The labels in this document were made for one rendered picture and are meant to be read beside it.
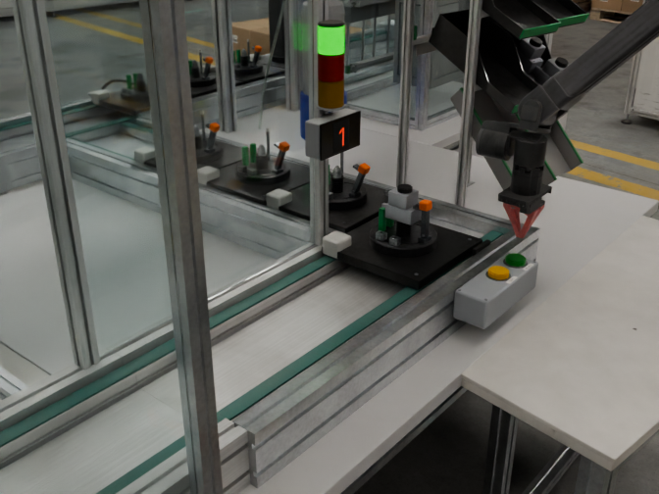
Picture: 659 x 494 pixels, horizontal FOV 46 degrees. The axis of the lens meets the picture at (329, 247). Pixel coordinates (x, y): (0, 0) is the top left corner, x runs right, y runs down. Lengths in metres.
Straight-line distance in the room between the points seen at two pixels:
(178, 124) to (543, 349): 0.93
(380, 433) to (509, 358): 0.33
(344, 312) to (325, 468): 0.37
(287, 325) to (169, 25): 0.78
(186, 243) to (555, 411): 0.75
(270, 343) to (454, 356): 0.34
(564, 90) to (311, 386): 0.69
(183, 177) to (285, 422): 0.48
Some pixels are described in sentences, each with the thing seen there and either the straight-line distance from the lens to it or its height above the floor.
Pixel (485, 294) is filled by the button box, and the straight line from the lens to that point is 1.47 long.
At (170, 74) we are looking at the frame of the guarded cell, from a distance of 0.78.
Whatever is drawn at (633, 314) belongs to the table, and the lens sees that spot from 1.69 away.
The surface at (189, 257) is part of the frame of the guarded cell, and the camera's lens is 0.85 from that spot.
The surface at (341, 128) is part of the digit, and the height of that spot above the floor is 1.22.
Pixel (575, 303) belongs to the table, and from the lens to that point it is 1.69.
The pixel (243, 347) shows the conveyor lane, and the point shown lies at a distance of 1.38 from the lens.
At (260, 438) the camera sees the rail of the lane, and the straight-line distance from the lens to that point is 1.13.
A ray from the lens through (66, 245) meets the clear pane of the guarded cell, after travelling 0.76.
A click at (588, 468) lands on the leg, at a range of 1.36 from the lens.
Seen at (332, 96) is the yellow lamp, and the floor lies 1.28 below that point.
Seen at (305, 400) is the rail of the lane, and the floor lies 0.96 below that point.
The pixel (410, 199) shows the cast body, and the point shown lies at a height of 1.07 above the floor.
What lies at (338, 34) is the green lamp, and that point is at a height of 1.40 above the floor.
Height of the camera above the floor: 1.67
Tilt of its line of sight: 26 degrees down
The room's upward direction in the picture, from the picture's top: straight up
